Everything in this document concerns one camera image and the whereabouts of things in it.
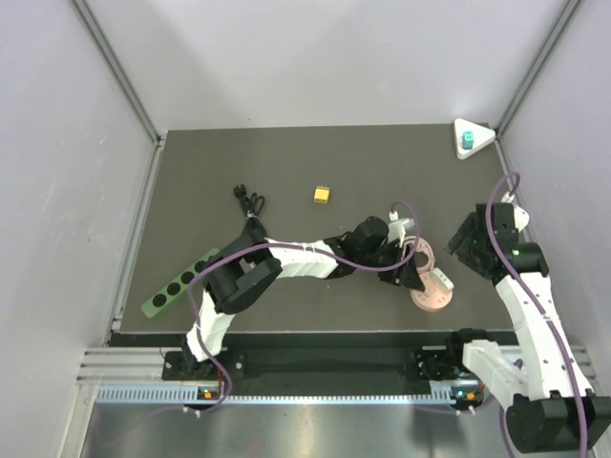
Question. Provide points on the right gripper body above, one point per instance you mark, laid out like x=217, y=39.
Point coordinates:
x=470, y=253

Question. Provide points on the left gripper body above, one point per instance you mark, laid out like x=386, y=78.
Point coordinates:
x=389, y=254

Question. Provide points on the pink round socket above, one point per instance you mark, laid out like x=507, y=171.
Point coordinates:
x=432, y=299

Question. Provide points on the white plug adapter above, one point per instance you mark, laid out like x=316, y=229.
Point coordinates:
x=441, y=281

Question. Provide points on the yellow plug adapter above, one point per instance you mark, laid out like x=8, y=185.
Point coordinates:
x=321, y=194

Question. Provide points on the green power strip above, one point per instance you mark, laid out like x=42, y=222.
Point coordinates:
x=171, y=294

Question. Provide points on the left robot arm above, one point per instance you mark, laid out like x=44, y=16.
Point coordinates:
x=236, y=277

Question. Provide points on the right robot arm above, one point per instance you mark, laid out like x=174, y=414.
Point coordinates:
x=548, y=403

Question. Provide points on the white triangular socket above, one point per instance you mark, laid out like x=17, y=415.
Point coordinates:
x=483, y=137

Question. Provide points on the teal plug adapter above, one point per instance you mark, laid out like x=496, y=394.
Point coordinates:
x=467, y=140

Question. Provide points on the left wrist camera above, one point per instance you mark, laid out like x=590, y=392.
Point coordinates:
x=399, y=228

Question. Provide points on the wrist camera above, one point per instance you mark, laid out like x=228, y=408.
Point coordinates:
x=399, y=228
x=521, y=216

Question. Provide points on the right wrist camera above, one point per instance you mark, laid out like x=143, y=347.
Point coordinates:
x=521, y=216

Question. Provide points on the grey cable duct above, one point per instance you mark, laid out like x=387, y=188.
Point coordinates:
x=200, y=395

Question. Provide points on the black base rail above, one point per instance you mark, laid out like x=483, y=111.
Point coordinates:
x=425, y=355

